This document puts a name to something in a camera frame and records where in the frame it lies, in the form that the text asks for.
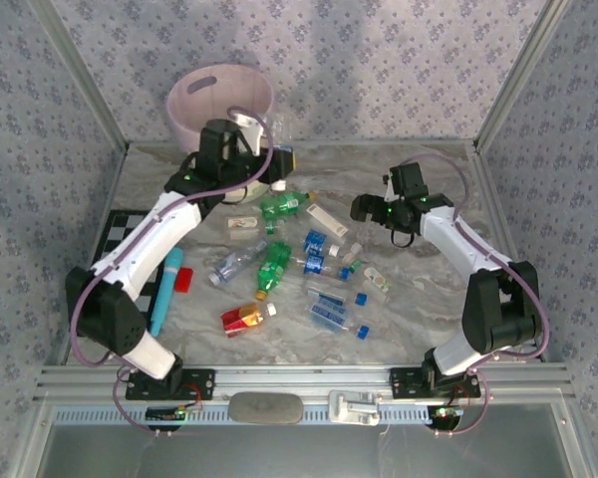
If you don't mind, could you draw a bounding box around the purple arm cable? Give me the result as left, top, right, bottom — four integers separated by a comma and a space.
401, 151, 552, 439
68, 105, 275, 439

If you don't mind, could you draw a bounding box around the black and grey checkerboard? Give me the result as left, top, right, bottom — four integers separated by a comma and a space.
87, 208, 163, 323

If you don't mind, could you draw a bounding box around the green bottle orange cap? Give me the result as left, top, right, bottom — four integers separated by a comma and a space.
251, 240, 294, 303

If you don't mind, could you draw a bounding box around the grey oval pad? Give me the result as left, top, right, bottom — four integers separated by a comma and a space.
227, 391, 306, 425

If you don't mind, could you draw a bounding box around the grey glossy front panel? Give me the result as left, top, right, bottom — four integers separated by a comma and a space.
24, 403, 597, 478

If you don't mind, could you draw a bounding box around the aluminium frame post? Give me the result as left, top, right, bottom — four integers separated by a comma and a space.
27, 0, 132, 153
474, 0, 575, 153

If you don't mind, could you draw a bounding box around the white rectangular pack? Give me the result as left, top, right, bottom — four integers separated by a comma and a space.
305, 202, 350, 239

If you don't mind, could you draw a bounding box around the aluminium frame side rail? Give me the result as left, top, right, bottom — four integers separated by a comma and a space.
42, 141, 132, 369
470, 141, 552, 364

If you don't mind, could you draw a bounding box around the blue-label bottle blue cap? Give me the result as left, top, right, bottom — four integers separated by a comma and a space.
289, 252, 353, 281

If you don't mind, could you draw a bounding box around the small clear bottle beige cap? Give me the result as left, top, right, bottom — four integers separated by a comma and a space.
341, 241, 369, 273

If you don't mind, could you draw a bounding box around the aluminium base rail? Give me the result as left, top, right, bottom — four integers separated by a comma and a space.
33, 361, 577, 405

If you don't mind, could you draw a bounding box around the pink plastic bucket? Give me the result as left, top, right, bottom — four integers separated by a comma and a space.
165, 63, 275, 155

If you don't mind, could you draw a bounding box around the clear bottle white cap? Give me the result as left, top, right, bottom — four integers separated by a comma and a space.
207, 237, 269, 287

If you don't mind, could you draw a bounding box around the teal plastic cylinder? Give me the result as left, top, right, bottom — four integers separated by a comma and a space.
149, 247, 185, 336

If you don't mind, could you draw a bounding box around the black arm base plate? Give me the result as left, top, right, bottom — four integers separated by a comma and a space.
389, 366, 482, 399
125, 367, 216, 402

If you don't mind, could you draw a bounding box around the red and yellow bottle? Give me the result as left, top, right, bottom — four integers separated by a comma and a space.
219, 301, 279, 340

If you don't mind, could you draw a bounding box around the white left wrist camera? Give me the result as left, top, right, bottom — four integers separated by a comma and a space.
227, 110, 273, 154

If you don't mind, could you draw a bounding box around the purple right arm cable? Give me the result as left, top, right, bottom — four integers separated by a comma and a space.
401, 151, 552, 439

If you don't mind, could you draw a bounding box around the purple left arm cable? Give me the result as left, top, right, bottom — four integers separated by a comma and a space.
68, 105, 275, 439

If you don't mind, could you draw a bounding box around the small green circuit board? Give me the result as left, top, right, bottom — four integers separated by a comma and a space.
427, 405, 465, 430
146, 405, 204, 424

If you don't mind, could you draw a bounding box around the red plastic block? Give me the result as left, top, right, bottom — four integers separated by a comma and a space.
173, 267, 195, 294

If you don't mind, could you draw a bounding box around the white pack green print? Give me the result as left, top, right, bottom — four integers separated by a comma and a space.
361, 266, 394, 304

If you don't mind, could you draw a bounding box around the clear bottle pale blue label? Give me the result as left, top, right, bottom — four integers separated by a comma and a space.
302, 279, 370, 307
307, 302, 372, 342

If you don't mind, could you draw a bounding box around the silver metal bracket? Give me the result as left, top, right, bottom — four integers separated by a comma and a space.
327, 389, 382, 427

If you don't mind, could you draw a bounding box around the green bottle yellow cap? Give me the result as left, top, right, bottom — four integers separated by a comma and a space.
258, 190, 319, 221

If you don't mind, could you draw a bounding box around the grey slotted cable duct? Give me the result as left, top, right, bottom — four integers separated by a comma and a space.
53, 403, 547, 427

